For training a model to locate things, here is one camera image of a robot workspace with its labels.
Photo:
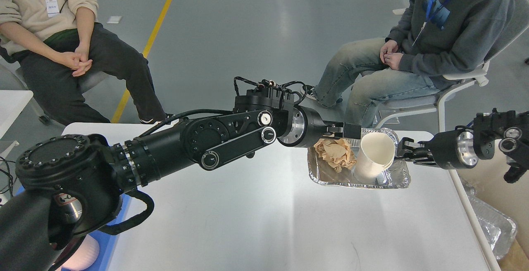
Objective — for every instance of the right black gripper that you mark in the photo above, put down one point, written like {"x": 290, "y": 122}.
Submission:
{"x": 447, "y": 150}

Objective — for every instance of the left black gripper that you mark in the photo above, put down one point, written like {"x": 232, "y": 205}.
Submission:
{"x": 307, "y": 128}

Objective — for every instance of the brown paper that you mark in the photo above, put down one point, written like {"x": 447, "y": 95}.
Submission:
{"x": 337, "y": 153}

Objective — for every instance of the aluminium foil tray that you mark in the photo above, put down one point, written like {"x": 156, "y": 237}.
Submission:
{"x": 395, "y": 177}

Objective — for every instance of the white paper cup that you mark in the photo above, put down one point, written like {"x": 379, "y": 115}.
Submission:
{"x": 376, "y": 154}

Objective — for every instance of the pink mug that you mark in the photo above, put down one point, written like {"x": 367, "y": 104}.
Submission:
{"x": 79, "y": 256}

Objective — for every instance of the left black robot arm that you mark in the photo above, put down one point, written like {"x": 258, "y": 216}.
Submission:
{"x": 77, "y": 184}

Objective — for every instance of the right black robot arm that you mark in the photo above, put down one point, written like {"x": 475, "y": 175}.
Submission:
{"x": 511, "y": 129}

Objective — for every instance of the white plastic bin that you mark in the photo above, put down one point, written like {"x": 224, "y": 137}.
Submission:
{"x": 511, "y": 199}

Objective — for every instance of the foil tray in bin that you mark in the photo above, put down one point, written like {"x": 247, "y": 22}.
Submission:
{"x": 499, "y": 229}

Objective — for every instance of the person in grey hoodie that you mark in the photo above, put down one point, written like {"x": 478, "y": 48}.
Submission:
{"x": 433, "y": 38}

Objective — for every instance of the grey white office chair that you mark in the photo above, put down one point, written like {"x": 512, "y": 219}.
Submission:
{"x": 393, "y": 109}

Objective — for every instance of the white paper on floor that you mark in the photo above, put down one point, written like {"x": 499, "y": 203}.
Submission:
{"x": 115, "y": 19}

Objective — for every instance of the blue plastic tray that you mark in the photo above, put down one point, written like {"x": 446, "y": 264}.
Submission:
{"x": 106, "y": 242}

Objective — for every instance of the person in beige hoodie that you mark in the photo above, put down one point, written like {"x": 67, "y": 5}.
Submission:
{"x": 57, "y": 42}

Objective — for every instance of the white side table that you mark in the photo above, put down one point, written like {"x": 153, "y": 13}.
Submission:
{"x": 12, "y": 103}

